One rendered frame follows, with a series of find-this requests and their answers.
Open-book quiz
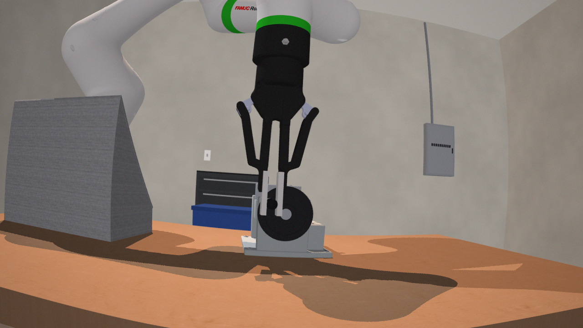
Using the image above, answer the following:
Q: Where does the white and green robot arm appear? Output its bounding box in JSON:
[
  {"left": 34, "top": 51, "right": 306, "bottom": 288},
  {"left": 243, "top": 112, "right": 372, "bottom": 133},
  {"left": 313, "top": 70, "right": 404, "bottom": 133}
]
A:
[{"left": 61, "top": 0, "right": 360, "bottom": 125}]

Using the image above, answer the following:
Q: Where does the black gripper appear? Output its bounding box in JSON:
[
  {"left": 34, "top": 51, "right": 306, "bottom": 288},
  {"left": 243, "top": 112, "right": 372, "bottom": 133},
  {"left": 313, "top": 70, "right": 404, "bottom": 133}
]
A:
[{"left": 236, "top": 60, "right": 319, "bottom": 216}]

